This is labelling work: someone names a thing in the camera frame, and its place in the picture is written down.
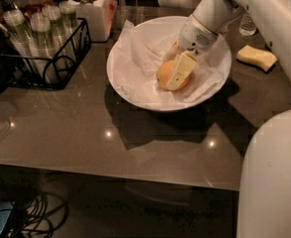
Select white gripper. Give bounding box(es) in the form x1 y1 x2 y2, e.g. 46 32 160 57
163 15 218 90

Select orange fruit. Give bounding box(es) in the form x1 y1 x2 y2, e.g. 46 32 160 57
156 60 190 91

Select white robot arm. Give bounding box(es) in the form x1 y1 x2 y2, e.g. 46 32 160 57
178 0 291 238

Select white bowl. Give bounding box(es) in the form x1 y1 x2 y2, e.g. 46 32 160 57
106 15 233 113

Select white paper liner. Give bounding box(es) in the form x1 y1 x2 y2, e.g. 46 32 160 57
112 20 227 105

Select clear water bottle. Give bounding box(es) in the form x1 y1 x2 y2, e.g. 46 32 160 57
238 14 256 37

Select yellow sponge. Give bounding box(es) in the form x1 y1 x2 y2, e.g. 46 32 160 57
236 46 277 72

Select white lidded jar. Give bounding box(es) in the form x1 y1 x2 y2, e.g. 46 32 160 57
69 0 117 43

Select plastic cup stack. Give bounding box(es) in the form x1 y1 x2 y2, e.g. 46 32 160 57
43 5 72 68
3 9 39 74
59 1 79 60
30 12 58 83

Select black wire rack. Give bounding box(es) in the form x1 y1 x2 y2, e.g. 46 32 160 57
2 18 91 90

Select black cables on floor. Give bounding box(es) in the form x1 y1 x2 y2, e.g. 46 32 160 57
5 188 72 238

